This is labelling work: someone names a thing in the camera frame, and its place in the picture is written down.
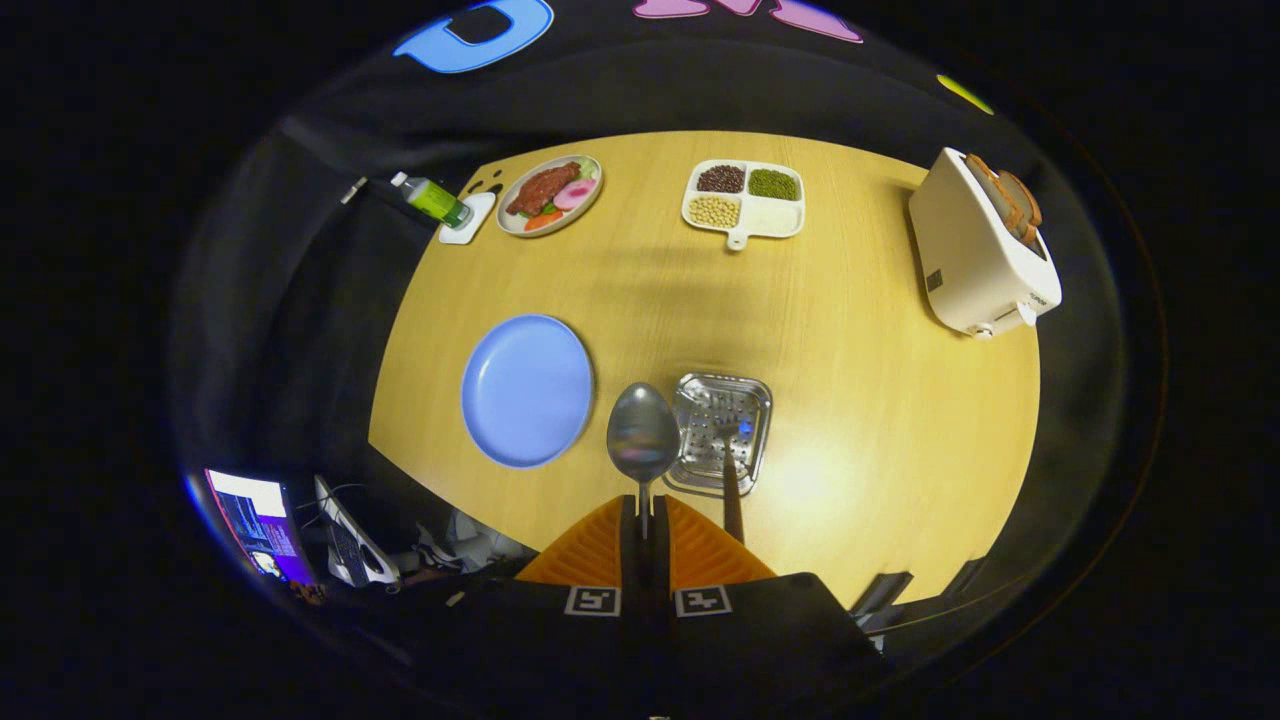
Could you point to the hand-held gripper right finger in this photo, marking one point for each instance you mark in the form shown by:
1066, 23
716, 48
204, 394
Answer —
662, 540

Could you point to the toast bread slice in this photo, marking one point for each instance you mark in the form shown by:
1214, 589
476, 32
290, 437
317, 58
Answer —
1028, 210
990, 190

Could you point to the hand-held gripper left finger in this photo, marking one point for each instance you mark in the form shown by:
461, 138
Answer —
627, 540

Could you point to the dark metal frame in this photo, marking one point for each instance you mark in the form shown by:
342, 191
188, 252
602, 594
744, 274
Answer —
880, 592

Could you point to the silver clip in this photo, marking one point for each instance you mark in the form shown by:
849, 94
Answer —
353, 190

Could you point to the pile of green beans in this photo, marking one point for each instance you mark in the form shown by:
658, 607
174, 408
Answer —
773, 184

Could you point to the white crumpled object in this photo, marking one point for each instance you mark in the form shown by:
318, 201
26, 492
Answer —
480, 545

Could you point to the white toaster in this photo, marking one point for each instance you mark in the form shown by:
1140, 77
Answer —
965, 250

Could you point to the green drink bottle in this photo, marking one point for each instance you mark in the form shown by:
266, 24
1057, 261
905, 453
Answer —
435, 198

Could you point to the white laptop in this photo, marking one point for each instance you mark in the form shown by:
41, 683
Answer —
350, 545

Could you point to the white square coaster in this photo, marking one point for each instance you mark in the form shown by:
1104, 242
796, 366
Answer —
478, 225

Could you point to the orange carrot slice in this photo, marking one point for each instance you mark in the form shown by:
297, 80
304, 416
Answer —
543, 221

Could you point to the blue round plate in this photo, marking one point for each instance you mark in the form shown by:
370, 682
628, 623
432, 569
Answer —
525, 390

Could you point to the pile of soy beans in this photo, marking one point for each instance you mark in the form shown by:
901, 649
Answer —
714, 211

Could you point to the lit computer monitor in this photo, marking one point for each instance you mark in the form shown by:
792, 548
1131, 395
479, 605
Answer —
260, 520

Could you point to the brown meat piece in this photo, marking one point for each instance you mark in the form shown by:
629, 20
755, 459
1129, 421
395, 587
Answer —
540, 188

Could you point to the pink ham slice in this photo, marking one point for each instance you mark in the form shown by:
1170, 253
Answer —
575, 193

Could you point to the perforated steel square tray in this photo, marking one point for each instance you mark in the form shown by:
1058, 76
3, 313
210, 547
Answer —
700, 400

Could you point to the white divided bean tray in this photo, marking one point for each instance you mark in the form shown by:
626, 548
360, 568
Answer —
775, 215

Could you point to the pile of red beans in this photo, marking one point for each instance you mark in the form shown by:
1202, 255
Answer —
721, 178

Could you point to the oval white food plate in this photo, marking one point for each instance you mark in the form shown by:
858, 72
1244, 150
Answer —
575, 218

